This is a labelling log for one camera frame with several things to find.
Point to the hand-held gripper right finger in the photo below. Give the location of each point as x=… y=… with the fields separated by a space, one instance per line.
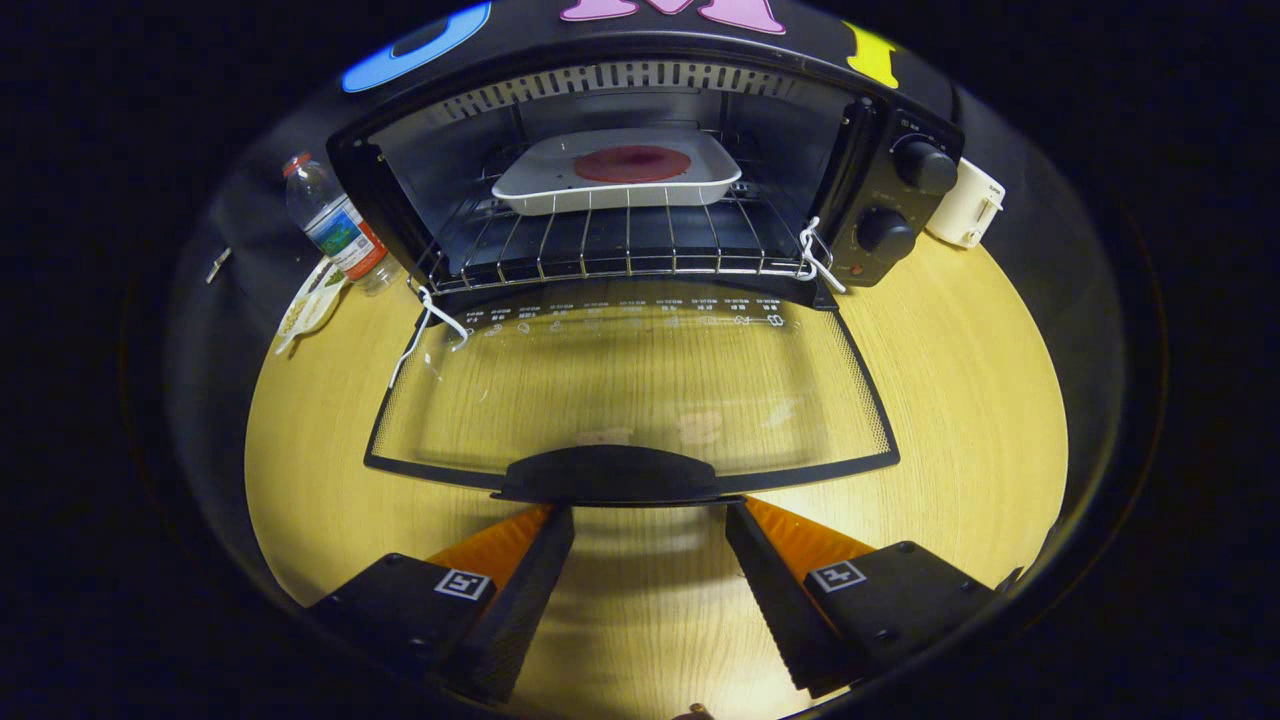
x=775 y=600

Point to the white square tray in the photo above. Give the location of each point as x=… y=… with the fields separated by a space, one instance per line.
x=540 y=180

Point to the white bread toaster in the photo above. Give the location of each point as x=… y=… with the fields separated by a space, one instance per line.
x=968 y=205

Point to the black backdrop cloth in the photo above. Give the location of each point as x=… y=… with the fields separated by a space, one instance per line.
x=250 y=190

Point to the white dish with beans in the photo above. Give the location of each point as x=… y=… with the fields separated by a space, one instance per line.
x=305 y=310

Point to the clear plastic water bottle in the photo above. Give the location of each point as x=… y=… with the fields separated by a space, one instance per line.
x=335 y=225

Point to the round pink meat slice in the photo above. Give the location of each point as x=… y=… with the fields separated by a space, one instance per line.
x=632 y=164

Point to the small metal clip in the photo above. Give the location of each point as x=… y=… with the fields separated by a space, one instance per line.
x=217 y=266

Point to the black toaster oven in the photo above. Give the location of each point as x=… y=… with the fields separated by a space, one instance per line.
x=890 y=190

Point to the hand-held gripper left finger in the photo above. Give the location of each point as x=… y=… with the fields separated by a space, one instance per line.
x=520 y=600

